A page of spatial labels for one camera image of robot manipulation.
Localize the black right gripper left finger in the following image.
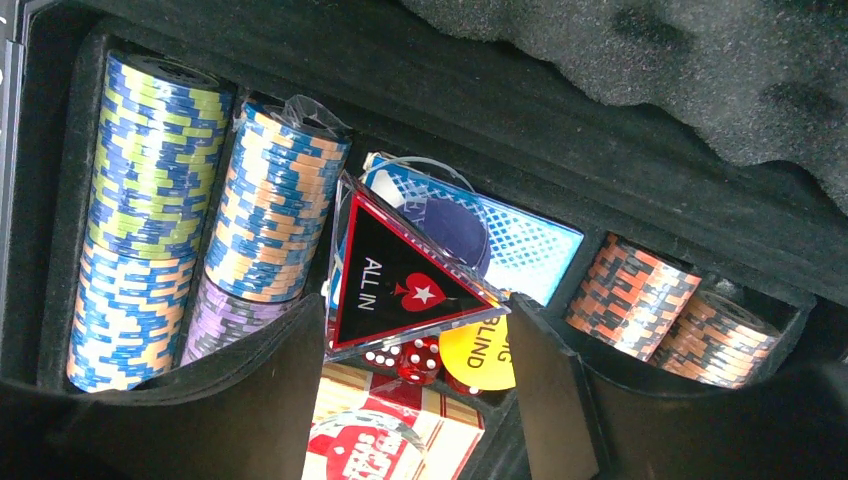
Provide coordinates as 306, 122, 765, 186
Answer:
1, 294, 324, 479

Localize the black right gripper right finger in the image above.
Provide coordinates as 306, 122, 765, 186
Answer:
508, 294, 847, 479

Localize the black red all-in triangle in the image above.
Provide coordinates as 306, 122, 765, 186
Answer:
324, 173, 510, 362

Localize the black poker set case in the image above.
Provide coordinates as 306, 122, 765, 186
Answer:
1, 1, 847, 479

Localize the red playing card deck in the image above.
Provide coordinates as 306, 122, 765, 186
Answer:
302, 363, 485, 480

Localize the yellow big blind button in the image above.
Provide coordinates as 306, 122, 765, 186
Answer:
439, 315, 516, 391

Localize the orange black chip stack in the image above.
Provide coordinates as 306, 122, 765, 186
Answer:
565, 234, 701, 361

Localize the orange and green chip stack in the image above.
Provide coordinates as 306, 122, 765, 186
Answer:
648, 290, 781, 389

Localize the red dice row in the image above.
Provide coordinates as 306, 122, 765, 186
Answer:
361, 336, 483, 396

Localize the blue playing card deck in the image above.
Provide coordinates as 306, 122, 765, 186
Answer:
327, 152, 586, 319

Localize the blue orange purple chip stack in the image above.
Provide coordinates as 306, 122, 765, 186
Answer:
181, 95, 351, 365

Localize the clear round dealer button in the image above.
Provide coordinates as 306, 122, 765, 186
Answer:
362, 152, 491, 275

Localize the blue green yellow chip stack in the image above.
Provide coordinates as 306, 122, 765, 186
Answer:
66, 50, 234, 393

